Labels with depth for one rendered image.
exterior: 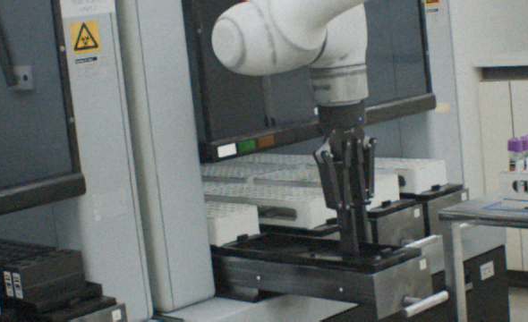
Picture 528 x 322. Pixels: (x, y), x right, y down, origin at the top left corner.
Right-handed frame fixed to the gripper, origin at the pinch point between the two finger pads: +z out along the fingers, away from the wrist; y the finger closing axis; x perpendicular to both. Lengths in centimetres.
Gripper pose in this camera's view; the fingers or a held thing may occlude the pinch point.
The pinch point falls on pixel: (353, 228)
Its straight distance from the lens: 183.6
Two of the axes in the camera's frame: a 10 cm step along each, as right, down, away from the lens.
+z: 1.1, 9.8, 1.5
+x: 7.1, 0.3, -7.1
